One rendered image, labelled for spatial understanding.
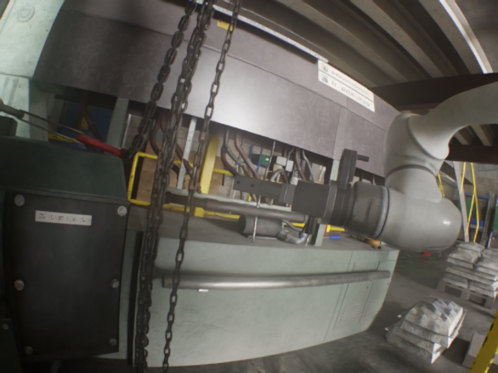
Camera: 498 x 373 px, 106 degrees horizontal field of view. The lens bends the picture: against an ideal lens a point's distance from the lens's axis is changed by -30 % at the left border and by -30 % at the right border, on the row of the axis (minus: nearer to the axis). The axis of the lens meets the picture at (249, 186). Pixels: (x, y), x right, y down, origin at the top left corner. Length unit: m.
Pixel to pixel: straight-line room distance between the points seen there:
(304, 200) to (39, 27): 1.06
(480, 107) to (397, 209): 0.20
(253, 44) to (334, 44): 1.08
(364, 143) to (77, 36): 1.41
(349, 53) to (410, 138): 1.80
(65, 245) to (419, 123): 0.63
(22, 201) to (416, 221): 0.58
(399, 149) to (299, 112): 0.76
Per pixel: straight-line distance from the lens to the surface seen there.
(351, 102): 1.46
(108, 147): 0.58
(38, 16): 1.17
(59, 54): 1.03
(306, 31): 2.00
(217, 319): 1.16
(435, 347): 1.94
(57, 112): 5.56
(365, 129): 1.52
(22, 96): 1.08
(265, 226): 1.22
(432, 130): 0.50
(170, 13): 1.11
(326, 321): 1.59
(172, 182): 3.81
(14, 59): 1.13
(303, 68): 1.29
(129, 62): 0.99
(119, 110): 0.95
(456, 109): 0.46
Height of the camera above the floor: 0.85
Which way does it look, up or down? 1 degrees down
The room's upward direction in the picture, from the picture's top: 12 degrees clockwise
